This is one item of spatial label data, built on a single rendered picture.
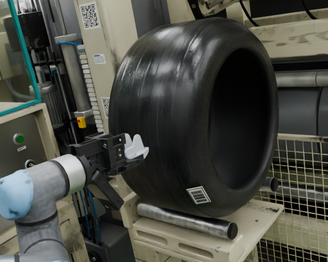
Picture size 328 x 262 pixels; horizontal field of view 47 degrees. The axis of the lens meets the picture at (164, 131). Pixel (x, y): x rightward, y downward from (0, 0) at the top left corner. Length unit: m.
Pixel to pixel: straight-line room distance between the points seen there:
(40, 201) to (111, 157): 0.18
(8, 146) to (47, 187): 0.64
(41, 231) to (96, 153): 0.18
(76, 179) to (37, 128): 0.66
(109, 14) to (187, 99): 0.44
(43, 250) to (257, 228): 0.76
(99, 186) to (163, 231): 0.44
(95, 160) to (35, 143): 0.61
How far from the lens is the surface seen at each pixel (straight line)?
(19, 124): 1.34
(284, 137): 1.41
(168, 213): 1.16
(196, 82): 0.87
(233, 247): 1.08
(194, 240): 1.12
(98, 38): 1.21
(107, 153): 0.78
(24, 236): 0.73
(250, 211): 1.33
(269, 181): 1.27
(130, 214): 1.24
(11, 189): 0.67
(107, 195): 0.81
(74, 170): 0.73
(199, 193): 0.92
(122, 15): 1.22
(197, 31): 0.96
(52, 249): 0.65
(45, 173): 0.70
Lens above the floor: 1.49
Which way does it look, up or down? 18 degrees down
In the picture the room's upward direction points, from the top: 11 degrees counter-clockwise
